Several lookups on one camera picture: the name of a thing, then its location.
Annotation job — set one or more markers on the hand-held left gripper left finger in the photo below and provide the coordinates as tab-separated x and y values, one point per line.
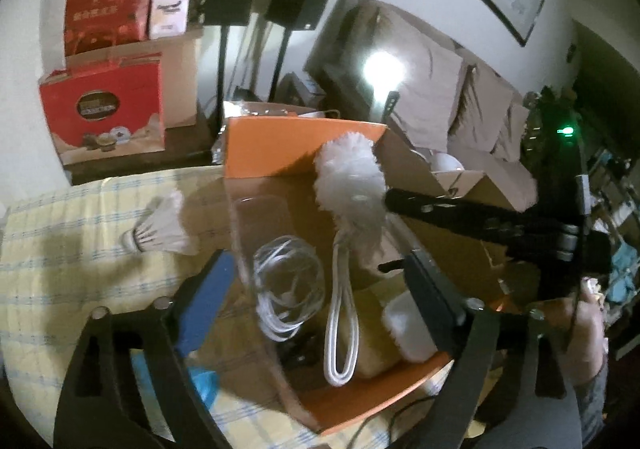
207	301

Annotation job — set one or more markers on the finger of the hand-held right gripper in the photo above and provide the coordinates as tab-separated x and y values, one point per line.
440	203
490	234

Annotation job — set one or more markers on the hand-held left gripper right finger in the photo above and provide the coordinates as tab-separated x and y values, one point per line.
435	304

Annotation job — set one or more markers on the white fluffy duster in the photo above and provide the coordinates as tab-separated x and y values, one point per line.
350	179

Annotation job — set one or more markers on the orange cardboard box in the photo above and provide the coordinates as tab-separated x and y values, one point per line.
260	149

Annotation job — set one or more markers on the person's right forearm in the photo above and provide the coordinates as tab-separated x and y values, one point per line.
592	404

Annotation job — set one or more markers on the person's right hand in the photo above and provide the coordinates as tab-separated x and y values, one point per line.
585	334

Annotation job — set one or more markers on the cluttered shelf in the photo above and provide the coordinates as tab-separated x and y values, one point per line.
620	239

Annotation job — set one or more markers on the white rectangular case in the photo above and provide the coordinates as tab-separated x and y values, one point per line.
407	329

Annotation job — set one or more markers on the white round bowl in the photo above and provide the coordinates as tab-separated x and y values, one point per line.
446	163

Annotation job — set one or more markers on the brown cardboard box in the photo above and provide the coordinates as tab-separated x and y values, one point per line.
500	189

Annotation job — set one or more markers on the light blue item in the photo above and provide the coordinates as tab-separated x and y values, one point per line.
205	384

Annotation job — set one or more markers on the white shuttlecock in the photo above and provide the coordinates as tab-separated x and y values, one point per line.
160	229

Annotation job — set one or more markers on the brown sofa cushion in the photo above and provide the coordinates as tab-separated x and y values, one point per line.
430	89
480	114

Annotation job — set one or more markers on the small black item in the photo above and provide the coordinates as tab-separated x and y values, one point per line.
300	354

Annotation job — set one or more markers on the yellow checked tablecloth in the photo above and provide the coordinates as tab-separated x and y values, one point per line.
75	254

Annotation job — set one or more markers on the lit portable lamp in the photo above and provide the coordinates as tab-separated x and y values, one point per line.
382	71

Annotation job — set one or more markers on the red box with oval label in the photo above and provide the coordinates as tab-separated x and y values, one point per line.
100	129

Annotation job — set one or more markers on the black speaker stand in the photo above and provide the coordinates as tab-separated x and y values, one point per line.
221	79
279	64

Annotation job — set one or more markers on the large plain cardboard box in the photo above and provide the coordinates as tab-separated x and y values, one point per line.
180	79

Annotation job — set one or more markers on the pink and white box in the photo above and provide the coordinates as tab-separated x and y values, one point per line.
170	9

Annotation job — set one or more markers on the red patterned gift box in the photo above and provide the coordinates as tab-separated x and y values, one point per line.
110	4

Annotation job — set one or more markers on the black bracket stand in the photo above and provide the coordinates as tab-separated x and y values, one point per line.
391	106

